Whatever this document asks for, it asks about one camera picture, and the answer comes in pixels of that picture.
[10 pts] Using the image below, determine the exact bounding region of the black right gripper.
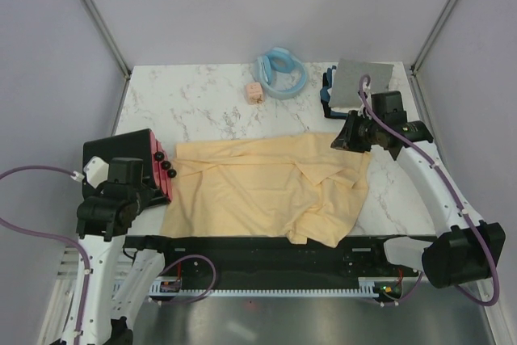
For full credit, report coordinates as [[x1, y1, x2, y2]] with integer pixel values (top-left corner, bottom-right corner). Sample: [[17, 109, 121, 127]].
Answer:
[[330, 110, 384, 154]]

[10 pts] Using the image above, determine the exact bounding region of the black pink drawer organizer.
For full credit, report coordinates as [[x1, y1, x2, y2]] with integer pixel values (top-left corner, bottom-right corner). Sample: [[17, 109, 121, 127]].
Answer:
[[82, 128, 176, 207]]

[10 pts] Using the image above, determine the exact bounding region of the yellow t shirt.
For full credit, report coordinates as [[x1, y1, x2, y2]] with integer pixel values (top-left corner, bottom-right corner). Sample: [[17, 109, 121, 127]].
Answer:
[[160, 133, 371, 247]]

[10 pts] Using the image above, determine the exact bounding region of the small pink cube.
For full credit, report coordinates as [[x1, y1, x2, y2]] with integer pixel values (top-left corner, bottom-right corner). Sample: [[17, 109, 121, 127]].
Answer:
[[245, 82, 264, 105]]

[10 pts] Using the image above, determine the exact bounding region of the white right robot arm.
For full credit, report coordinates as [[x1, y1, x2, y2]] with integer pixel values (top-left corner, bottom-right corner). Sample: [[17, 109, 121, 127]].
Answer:
[[331, 111, 506, 288]]

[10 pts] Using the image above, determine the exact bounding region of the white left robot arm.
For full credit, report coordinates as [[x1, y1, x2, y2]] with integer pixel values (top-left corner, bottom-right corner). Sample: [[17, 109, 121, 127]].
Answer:
[[56, 181, 178, 344]]

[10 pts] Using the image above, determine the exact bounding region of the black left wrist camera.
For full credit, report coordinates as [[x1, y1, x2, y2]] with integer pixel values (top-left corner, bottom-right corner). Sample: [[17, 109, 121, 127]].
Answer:
[[107, 158, 144, 187]]

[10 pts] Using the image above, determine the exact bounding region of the aluminium frame rail front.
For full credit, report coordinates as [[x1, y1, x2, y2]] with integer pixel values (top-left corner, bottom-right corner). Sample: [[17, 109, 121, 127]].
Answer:
[[57, 247, 82, 280]]

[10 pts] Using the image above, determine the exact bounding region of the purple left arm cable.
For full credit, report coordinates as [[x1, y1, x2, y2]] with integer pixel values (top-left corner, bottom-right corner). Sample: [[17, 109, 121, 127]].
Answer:
[[0, 165, 221, 342]]

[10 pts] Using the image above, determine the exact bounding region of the white slotted cable duct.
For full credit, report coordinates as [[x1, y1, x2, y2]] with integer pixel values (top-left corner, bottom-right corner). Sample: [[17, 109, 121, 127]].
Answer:
[[148, 278, 401, 298]]

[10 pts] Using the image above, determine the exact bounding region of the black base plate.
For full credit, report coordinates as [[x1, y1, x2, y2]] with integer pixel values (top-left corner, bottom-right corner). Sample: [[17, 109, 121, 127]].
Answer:
[[124, 236, 418, 290]]

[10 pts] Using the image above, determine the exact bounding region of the aluminium frame post right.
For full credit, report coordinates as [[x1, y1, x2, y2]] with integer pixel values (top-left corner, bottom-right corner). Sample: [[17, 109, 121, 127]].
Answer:
[[407, 0, 485, 75]]

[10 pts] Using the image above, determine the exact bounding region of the aluminium frame post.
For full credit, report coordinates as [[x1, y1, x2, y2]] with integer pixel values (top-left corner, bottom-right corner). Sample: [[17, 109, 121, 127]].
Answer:
[[407, 0, 485, 75], [56, 0, 132, 79]]

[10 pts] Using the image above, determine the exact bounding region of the aluminium frame post left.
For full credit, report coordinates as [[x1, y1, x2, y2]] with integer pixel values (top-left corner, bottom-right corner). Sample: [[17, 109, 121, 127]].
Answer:
[[56, 0, 132, 79]]

